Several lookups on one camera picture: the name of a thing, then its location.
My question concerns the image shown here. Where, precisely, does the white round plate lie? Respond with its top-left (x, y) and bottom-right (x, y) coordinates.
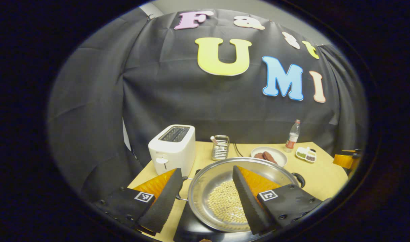
top-left (251, 146), bottom-right (288, 167)

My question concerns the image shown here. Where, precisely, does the pile of soybeans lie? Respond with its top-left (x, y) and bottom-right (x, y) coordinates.
top-left (207, 180), bottom-right (249, 224)

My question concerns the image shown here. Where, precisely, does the steel pot with black handles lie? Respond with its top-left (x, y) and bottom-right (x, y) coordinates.
top-left (176, 157), bottom-right (306, 233)

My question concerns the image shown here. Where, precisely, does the plastic water bottle red label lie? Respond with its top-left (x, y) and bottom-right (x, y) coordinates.
top-left (285, 119), bottom-right (301, 153)

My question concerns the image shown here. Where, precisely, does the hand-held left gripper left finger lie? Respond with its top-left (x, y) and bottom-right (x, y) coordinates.
top-left (90, 168), bottom-right (183, 236)

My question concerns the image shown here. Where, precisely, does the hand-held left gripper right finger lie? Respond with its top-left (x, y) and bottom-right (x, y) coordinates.
top-left (232, 165), bottom-right (331, 235)

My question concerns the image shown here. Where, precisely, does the wire utensil holder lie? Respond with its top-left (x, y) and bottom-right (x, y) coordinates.
top-left (212, 135), bottom-right (230, 161)

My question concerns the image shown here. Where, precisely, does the white toaster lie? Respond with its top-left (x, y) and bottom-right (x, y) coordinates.
top-left (148, 124), bottom-right (196, 177)

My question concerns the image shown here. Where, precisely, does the black induction cooktop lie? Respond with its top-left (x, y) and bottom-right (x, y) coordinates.
top-left (173, 200), bottom-right (269, 242)

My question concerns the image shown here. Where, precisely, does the white divided dish with beans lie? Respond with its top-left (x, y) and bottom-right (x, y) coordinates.
top-left (295, 147), bottom-right (317, 163)

